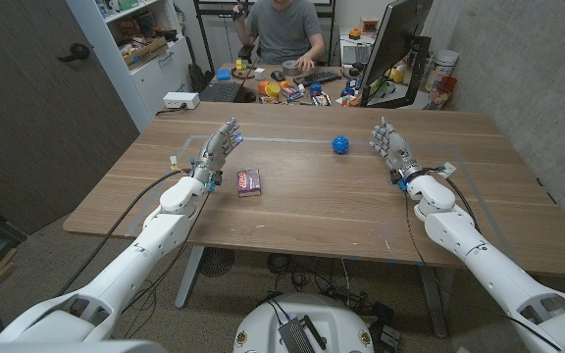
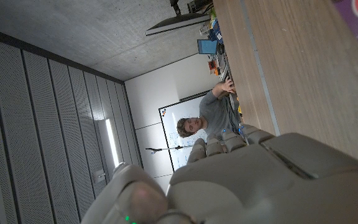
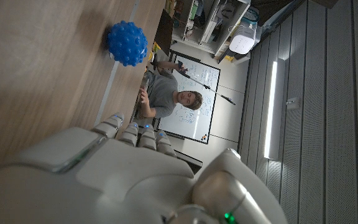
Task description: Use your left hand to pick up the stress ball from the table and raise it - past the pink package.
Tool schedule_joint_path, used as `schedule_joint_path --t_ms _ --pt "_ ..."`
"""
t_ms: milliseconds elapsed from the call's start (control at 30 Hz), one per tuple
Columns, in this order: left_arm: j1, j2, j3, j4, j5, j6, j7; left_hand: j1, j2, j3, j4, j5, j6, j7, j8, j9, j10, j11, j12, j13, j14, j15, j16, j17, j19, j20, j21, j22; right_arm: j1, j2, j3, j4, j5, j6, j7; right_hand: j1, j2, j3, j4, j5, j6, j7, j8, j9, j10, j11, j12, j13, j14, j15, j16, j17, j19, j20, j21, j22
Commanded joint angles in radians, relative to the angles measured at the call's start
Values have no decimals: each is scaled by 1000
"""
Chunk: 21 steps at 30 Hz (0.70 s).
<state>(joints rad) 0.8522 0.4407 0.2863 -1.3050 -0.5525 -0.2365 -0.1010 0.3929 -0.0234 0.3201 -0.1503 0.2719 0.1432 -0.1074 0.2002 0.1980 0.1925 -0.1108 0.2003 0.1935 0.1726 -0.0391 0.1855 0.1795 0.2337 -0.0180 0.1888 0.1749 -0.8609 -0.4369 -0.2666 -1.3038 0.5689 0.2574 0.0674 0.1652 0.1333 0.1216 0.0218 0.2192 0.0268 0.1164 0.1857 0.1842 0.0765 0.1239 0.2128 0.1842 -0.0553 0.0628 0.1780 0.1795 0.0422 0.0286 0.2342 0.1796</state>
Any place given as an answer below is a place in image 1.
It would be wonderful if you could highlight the white table leg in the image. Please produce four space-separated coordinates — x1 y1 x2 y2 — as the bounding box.
174 244 206 310

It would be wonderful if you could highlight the clear container with red lid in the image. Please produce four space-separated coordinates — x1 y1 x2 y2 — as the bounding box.
427 76 458 110

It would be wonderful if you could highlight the black computer monitor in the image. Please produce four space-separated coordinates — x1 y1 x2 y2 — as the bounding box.
359 0 435 110

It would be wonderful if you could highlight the round black floor fan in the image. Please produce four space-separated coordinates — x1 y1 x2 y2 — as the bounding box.
198 247 236 278

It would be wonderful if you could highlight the black device on torso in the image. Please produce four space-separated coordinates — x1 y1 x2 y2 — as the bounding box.
278 317 316 353

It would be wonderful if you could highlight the blue spiky stress ball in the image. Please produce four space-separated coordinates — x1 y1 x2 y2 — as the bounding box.
331 135 351 156

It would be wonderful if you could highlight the grey table leg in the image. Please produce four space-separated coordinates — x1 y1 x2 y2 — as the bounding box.
417 264 451 339

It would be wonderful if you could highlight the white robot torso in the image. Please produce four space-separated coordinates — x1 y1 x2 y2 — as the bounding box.
232 292 376 353

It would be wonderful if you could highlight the cardboard box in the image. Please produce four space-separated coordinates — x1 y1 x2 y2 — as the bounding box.
121 36 170 72

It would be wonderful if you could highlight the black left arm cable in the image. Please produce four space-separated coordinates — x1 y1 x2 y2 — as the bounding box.
55 168 188 298

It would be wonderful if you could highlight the black laptop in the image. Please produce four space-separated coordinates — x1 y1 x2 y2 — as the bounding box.
198 80 245 104

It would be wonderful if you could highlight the pink package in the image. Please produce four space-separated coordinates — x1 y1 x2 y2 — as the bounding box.
235 168 263 199

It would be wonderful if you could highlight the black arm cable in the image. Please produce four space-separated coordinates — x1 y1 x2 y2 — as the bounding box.
55 168 188 298
427 166 483 234

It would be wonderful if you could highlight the black door handle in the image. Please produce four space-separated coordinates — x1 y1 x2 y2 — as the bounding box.
56 42 91 64

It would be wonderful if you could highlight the black keyboard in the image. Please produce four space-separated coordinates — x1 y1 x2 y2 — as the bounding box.
292 71 343 88

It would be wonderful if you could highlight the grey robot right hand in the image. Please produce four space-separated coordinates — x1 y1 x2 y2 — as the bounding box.
369 116 424 184

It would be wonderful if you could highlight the white power strip box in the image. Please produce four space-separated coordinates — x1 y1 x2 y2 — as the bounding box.
162 91 201 110

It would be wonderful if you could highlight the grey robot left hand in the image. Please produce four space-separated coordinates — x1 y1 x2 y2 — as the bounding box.
191 116 244 184

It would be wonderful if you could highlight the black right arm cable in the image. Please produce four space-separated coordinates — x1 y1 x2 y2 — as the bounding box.
427 166 483 234

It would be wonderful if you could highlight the white shelf cabinet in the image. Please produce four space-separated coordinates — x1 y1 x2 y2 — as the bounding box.
65 0 195 132

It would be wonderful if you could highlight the white round canister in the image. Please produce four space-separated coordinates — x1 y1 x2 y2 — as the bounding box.
424 49 460 93

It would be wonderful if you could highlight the person in grey t-shirt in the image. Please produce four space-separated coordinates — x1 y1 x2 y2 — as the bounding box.
231 0 327 74

